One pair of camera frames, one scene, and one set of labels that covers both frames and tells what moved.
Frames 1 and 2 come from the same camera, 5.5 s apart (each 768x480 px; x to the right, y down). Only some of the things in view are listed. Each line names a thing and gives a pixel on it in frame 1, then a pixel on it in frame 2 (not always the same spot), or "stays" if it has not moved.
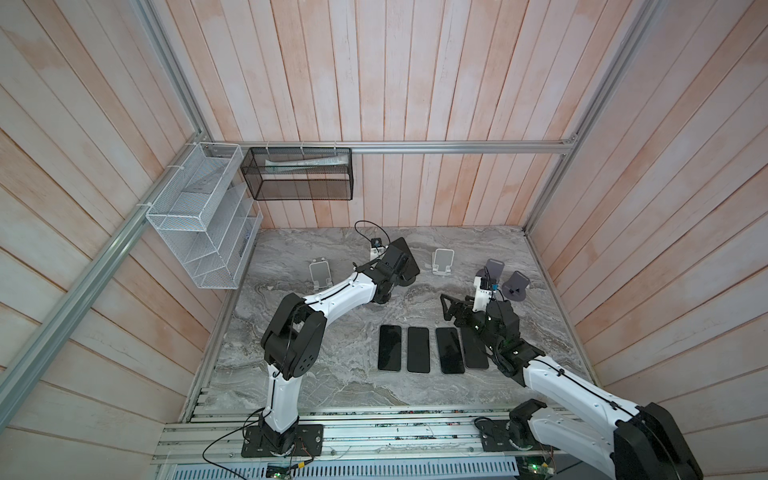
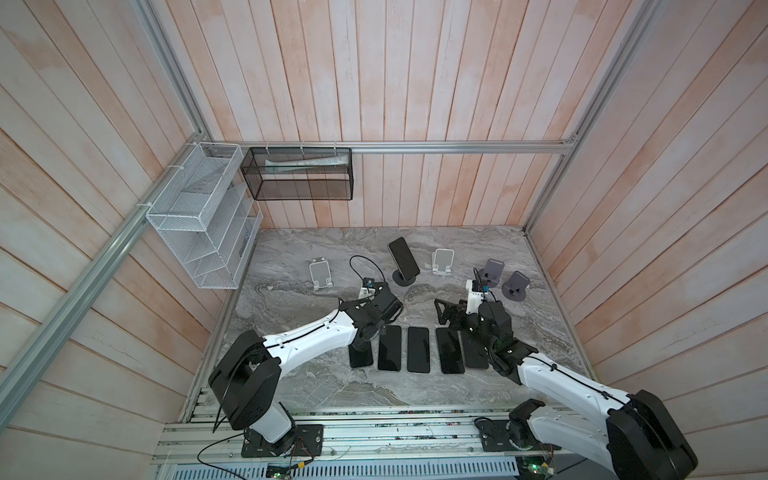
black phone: (418, 349) stays
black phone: (390, 347) stays
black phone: (475, 351) stays
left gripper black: (396, 279) → (382, 328)
